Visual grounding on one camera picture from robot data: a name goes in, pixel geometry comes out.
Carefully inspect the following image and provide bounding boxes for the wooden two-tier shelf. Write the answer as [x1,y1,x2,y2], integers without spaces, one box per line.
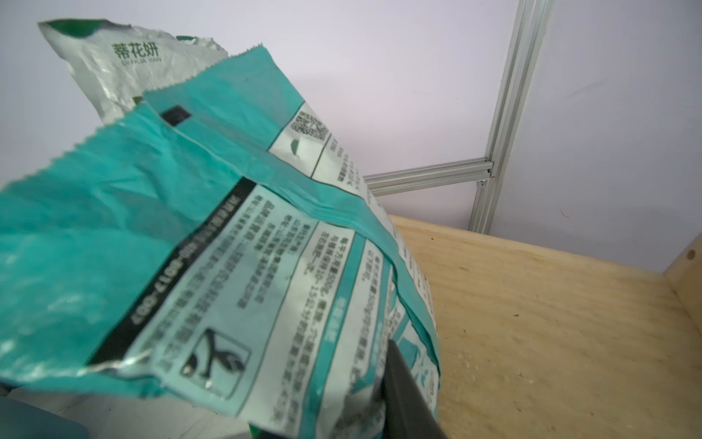
[395,217,701,438]

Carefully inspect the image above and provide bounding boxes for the green white tall bag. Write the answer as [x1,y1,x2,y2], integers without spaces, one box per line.
[38,18,229,124]

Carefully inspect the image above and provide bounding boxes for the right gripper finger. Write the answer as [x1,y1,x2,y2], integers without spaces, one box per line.
[382,340,447,439]

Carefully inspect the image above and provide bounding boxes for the teal white fertilizer bag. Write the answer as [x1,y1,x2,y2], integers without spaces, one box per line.
[1,46,441,438]

